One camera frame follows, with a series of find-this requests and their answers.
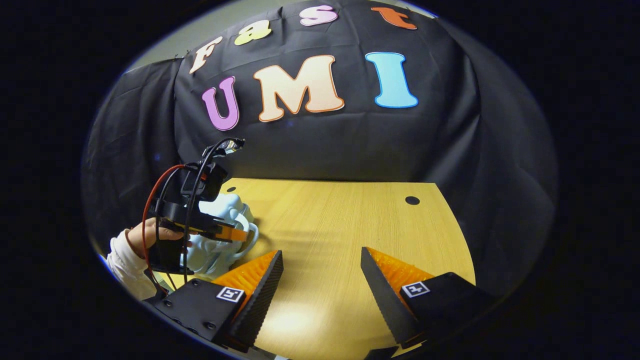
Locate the red cable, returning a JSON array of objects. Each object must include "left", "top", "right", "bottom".
[{"left": 141, "top": 164, "right": 188, "bottom": 261}]

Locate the black cable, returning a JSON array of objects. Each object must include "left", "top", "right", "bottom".
[{"left": 182, "top": 139, "right": 238, "bottom": 286}]

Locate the black backdrop cloth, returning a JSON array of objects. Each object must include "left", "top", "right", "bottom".
[{"left": 82, "top": 0, "right": 558, "bottom": 301}]

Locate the light blue suitcase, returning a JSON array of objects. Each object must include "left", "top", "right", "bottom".
[{"left": 186, "top": 193, "right": 261, "bottom": 281}]

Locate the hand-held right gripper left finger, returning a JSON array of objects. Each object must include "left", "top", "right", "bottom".
[{"left": 152, "top": 250, "right": 284, "bottom": 353}]

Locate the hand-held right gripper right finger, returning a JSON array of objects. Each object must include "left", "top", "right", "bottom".
[{"left": 360, "top": 246, "right": 498, "bottom": 351}]

